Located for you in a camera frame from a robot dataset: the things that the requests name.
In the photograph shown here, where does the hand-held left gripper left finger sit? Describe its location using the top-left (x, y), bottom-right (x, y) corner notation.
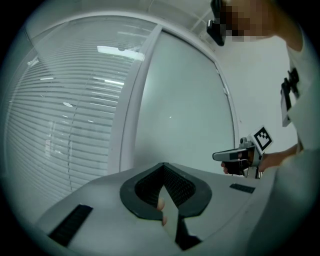
top-left (36, 162), bottom-right (176, 256)

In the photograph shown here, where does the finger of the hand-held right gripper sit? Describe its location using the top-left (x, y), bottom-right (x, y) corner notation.
top-left (212, 146), bottom-right (256, 162)

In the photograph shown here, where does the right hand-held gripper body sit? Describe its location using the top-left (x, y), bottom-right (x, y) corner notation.
top-left (224, 125), bottom-right (275, 179)

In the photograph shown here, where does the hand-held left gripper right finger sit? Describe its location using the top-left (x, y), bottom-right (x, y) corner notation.
top-left (162, 162), bottom-right (273, 251)

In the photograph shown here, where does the frosted glass door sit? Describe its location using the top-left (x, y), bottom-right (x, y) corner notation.
top-left (134, 29), bottom-right (237, 175)

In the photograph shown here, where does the person's right forearm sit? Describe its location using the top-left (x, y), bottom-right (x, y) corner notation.
top-left (258, 143), bottom-right (302, 174)

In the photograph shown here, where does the person's left hand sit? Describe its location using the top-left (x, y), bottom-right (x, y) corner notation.
top-left (156, 197), bottom-right (169, 227)

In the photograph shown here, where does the person's white shirt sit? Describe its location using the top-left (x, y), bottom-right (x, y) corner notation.
top-left (249, 23), bottom-right (320, 256)

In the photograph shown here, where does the glass partition with blinds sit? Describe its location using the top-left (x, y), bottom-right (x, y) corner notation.
top-left (4, 17), bottom-right (157, 203)

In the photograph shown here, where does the person's head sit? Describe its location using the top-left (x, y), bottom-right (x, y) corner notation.
top-left (219, 0), bottom-right (303, 52)

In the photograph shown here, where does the black tablet mount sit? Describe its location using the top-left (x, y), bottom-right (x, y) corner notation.
top-left (280, 67), bottom-right (301, 101)

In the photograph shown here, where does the black head-mounted camera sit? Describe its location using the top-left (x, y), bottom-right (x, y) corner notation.
top-left (206, 0), bottom-right (228, 47)

